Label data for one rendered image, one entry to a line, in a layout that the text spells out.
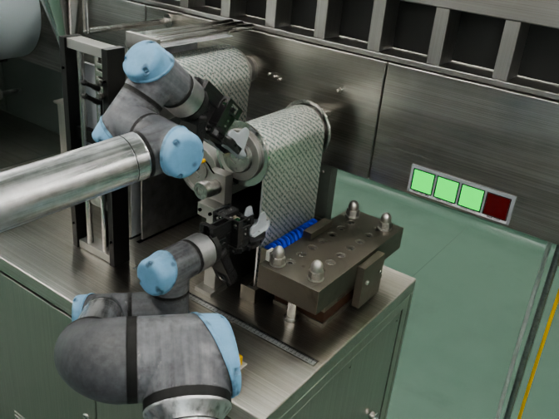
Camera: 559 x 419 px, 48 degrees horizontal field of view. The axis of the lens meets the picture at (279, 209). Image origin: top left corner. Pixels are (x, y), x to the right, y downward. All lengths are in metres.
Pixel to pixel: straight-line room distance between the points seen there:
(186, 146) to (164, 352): 0.31
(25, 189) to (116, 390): 0.29
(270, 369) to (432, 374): 1.59
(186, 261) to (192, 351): 0.39
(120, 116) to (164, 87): 0.09
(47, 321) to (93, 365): 0.87
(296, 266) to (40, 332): 0.72
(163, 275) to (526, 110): 0.81
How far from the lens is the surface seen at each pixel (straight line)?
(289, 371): 1.33
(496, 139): 1.45
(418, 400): 2.71
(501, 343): 3.15
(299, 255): 1.46
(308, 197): 1.57
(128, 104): 1.08
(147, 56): 1.08
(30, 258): 1.70
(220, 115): 1.22
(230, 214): 1.34
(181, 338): 0.85
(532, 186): 1.46
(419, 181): 1.54
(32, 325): 1.79
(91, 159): 0.93
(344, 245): 1.52
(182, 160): 0.97
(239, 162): 1.38
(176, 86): 1.11
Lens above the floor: 1.77
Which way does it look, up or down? 26 degrees down
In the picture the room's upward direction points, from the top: 5 degrees clockwise
